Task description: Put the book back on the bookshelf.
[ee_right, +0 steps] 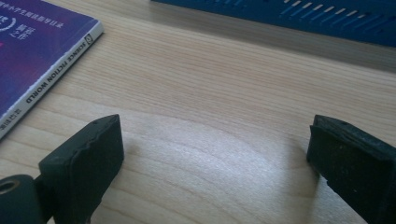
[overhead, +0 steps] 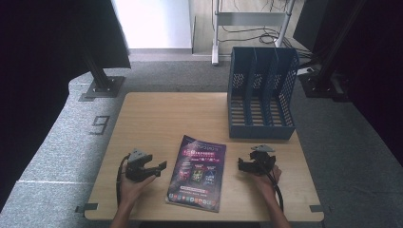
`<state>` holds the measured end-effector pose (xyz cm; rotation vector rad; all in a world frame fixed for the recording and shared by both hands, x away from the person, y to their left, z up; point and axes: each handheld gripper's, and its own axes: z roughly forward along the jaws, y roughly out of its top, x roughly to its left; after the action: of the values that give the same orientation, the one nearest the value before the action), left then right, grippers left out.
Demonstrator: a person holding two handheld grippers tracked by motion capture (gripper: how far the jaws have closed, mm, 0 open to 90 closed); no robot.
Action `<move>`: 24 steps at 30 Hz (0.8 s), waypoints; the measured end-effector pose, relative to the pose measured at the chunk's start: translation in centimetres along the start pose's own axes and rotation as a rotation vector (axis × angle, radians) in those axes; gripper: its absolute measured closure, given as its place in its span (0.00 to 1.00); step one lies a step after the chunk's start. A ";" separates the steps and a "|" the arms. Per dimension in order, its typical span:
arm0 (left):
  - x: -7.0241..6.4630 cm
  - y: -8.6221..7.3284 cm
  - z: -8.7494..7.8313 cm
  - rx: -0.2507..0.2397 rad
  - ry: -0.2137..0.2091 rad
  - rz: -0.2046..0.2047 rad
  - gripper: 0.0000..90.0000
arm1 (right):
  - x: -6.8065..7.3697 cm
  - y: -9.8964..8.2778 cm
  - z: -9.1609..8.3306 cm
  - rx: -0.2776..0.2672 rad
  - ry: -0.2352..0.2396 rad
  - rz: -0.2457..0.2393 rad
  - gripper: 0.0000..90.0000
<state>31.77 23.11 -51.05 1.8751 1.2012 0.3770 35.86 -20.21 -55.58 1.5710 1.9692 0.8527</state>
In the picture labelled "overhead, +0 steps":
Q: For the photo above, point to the black metal stand with base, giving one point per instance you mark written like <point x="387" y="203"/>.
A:
<point x="103" y="85"/>
<point x="323" y="82"/>

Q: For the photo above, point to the white power strip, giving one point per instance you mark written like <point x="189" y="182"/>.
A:
<point x="305" y="70"/>

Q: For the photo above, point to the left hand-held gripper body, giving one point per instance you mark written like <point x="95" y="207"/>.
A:
<point x="138" y="156"/>

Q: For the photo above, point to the white metal stand frame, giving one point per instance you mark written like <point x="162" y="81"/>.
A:
<point x="247" y="18"/>

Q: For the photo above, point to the purple magazine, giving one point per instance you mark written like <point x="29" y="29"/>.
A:
<point x="198" y="174"/>

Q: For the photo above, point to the person's left hand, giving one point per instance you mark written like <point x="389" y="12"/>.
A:
<point x="134" y="190"/>

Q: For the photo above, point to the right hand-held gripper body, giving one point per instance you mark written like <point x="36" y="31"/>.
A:
<point x="261" y="160"/>

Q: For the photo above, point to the blue file organizer rack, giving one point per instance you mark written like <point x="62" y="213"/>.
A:
<point x="261" y="126"/>

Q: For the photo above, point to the dark curtain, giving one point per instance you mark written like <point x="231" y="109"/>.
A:
<point x="38" y="79"/>
<point x="380" y="79"/>

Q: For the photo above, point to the grey table bracket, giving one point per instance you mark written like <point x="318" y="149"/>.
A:
<point x="316" y="208"/>
<point x="86" y="207"/>

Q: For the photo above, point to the person's right hand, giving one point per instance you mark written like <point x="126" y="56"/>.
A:
<point x="264" y="183"/>

